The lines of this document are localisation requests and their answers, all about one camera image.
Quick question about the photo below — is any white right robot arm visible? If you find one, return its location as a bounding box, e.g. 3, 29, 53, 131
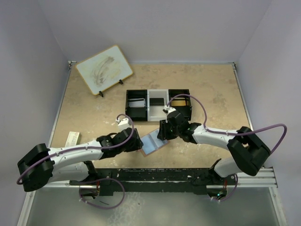
157, 110, 271, 184

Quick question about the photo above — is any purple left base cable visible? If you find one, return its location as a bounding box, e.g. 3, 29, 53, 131
79, 178, 125, 210

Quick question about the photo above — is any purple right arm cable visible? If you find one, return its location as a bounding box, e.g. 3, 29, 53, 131
166, 94, 288, 158

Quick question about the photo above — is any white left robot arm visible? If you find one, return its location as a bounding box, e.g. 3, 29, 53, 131
16, 128, 143, 192

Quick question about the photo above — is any black left bin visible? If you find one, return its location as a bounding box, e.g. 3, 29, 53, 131
125, 89, 148, 122

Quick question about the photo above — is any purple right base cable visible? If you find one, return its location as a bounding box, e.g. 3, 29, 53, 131
210, 174, 238, 203

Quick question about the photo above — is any silver card in bin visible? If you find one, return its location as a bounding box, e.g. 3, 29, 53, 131
128, 98, 145, 108

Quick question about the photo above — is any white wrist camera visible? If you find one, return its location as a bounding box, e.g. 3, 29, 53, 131
163, 105, 176, 115
117, 118, 133, 134

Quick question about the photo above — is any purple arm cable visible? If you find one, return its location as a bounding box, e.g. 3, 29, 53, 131
16, 114, 135, 185
166, 94, 288, 158

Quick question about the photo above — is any black card in bin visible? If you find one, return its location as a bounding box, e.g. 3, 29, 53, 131
150, 98, 165, 106

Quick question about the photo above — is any whiteboard with orange frame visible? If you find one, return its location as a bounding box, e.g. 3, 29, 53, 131
75, 45, 134, 96

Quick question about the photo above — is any gold card in bin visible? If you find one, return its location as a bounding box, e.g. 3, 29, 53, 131
171, 99, 187, 107

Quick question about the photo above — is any black bin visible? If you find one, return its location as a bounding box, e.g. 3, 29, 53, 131
125, 89, 148, 122
168, 89, 192, 121

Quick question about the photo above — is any white middle bin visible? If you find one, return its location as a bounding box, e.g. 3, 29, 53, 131
147, 89, 169, 121

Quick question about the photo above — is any black right bin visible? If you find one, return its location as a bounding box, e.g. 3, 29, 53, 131
168, 89, 192, 121

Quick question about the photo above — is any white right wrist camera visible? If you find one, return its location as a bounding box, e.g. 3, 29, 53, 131
163, 105, 176, 115

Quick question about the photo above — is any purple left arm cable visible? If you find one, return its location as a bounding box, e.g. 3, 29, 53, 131
16, 114, 135, 185

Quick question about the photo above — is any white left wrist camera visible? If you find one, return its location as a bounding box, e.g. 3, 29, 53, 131
117, 118, 133, 134

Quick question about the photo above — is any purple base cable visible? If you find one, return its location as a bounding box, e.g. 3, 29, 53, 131
210, 174, 238, 203
79, 178, 125, 210

